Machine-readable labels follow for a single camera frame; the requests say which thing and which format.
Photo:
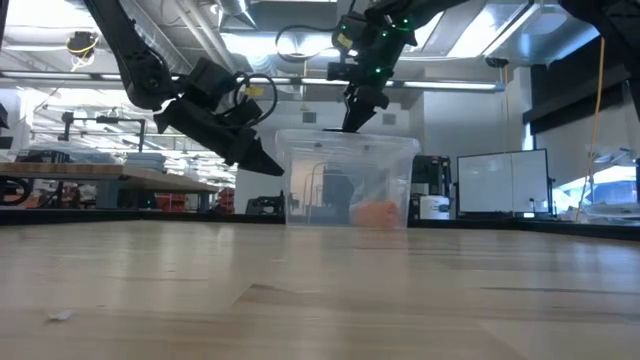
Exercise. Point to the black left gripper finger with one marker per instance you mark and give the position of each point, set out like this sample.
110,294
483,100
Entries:
257,157

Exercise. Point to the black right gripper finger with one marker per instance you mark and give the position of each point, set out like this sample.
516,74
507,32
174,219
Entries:
360,117

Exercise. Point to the clear plastic storage bin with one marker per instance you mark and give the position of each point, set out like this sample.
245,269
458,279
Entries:
310,175

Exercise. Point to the clear plastic bag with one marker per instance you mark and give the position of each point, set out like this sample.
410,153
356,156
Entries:
367,196

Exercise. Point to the orange elastic bandage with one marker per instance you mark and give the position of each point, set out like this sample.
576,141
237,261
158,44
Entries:
377,215

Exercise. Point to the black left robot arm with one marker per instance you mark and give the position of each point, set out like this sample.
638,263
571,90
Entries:
135,60

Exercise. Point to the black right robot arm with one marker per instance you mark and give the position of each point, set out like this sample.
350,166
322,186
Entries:
415,6

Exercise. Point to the long ceiling light strip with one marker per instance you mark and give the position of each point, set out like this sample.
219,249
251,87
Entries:
450,85
50,75

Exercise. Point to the white bucket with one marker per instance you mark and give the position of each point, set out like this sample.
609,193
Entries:
435,207

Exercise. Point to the wooden top workbench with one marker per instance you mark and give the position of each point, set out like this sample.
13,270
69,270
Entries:
60,169

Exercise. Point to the white board on stand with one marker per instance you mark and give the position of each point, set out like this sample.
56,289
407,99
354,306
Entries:
505,182

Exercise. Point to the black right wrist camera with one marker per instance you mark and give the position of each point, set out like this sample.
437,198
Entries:
344,71

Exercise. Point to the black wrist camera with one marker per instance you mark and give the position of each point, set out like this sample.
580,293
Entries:
344,71
212,80

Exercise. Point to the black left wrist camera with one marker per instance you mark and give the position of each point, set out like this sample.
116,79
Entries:
212,80

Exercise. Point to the black pipe camera rig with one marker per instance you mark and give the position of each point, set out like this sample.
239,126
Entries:
120,120

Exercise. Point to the black ceiling dome camera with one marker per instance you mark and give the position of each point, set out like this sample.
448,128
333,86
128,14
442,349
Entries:
496,62

